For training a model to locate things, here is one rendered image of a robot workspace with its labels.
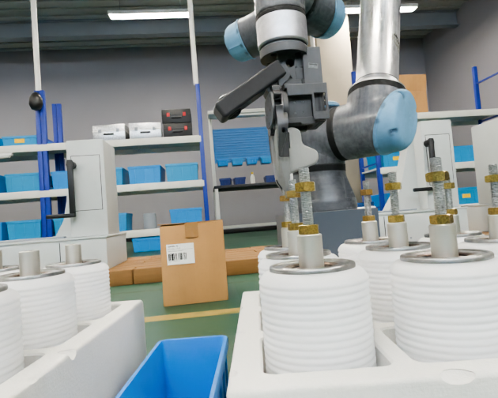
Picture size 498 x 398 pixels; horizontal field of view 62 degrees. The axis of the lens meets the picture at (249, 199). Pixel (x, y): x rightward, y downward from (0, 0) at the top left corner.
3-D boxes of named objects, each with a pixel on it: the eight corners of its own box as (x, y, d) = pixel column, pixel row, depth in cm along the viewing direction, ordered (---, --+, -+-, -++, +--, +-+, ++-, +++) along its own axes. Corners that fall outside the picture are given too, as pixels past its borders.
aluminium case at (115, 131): (103, 148, 525) (102, 132, 526) (133, 145, 528) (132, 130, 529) (92, 141, 483) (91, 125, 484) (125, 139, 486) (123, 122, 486)
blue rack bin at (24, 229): (26, 238, 518) (25, 221, 519) (58, 235, 521) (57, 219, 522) (6, 240, 468) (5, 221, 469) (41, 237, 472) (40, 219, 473)
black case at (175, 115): (165, 130, 534) (164, 118, 535) (192, 129, 537) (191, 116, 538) (161, 123, 492) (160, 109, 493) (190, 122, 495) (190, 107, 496)
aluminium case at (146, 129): (133, 145, 528) (132, 130, 529) (164, 144, 534) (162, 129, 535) (129, 139, 486) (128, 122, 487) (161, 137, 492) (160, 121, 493)
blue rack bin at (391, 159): (367, 171, 566) (365, 156, 567) (393, 170, 571) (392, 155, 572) (383, 167, 517) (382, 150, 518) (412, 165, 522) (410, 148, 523)
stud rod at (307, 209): (315, 252, 36) (308, 167, 37) (304, 253, 37) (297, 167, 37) (316, 251, 37) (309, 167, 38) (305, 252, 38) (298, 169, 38)
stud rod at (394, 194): (401, 235, 48) (395, 170, 48) (392, 236, 48) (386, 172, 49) (402, 235, 49) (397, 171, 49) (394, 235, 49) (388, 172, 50)
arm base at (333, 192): (282, 215, 98) (279, 173, 99) (344, 209, 100) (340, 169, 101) (296, 213, 84) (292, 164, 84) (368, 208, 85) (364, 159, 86)
